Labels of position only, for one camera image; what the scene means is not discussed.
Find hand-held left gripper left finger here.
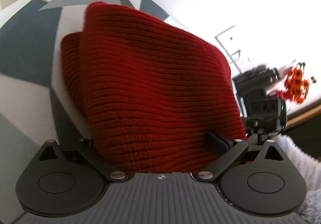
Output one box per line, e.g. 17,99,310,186
36,139,127,181

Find wooden door frame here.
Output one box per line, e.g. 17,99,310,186
286,105,321,129

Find black insulated bottle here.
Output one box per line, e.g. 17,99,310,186
233,64,280,89

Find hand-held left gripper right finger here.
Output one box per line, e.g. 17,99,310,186
196,131,284,182

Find person's right forearm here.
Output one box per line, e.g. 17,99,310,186
273,132,321,224

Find white wall socket panel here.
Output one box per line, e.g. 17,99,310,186
214,24,252,74

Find orange artificial flowers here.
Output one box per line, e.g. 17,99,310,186
283,62,317,103

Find red beige black knit sweater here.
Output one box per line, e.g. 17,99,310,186
60,0,247,173

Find red vase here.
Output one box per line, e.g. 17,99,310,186
274,88,295,101

